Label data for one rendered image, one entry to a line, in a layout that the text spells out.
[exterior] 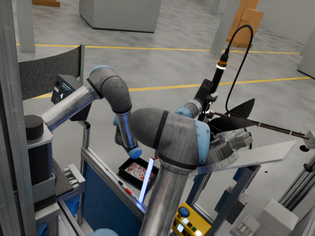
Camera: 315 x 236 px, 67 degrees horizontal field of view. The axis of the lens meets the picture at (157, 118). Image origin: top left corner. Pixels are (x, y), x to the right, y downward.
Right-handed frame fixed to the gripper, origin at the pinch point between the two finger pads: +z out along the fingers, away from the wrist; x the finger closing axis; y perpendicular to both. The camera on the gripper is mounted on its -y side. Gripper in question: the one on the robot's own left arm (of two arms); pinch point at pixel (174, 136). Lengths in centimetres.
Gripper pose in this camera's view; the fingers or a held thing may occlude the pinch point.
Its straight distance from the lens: 135.4
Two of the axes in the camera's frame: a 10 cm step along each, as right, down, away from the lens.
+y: 1.0, -4.4, 8.9
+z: 9.7, 2.5, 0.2
